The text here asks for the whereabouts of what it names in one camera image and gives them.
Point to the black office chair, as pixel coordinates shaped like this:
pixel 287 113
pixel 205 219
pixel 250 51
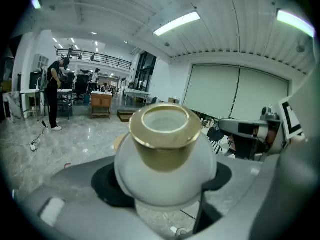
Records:
pixel 80 85

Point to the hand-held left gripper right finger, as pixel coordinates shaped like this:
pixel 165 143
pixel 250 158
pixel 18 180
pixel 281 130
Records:
pixel 220 174

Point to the low wooden platform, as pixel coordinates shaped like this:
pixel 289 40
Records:
pixel 125 115

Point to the long white table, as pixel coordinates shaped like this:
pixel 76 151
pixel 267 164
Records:
pixel 136 92

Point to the small ceiling light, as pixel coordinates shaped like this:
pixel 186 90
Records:
pixel 36 2

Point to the white work table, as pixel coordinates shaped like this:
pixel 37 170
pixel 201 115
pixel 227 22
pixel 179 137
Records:
pixel 31 92

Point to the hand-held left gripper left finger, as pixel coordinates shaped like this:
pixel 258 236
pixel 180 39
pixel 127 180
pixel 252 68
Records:
pixel 105 181

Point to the long ceiling tube light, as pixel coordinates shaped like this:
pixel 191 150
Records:
pixel 296 22
pixel 176 23

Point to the wooden cabinet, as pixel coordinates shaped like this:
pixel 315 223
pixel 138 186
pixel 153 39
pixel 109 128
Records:
pixel 101 104

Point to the red floor marker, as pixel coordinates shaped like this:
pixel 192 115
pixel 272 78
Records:
pixel 67 166

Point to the white roller blind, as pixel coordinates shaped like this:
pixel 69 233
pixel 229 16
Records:
pixel 260 96
pixel 212 91

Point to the frosted glass bottle gold cap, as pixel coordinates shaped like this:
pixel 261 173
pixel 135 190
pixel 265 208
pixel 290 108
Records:
pixel 165 174

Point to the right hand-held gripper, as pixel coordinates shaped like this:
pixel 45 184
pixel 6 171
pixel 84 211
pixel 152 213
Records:
pixel 291 119

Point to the black mezzanine railing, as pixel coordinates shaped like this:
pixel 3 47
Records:
pixel 100 57

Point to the white power strip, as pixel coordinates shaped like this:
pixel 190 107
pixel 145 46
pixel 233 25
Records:
pixel 34 147

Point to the striped pillow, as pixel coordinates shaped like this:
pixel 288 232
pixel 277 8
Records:
pixel 218 145

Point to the person's white shoe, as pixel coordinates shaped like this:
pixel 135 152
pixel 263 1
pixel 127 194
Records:
pixel 180 232

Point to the cardboard box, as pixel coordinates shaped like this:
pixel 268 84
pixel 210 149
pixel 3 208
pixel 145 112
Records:
pixel 173 100

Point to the black framed glass doors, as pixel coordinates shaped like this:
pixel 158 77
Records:
pixel 146 71

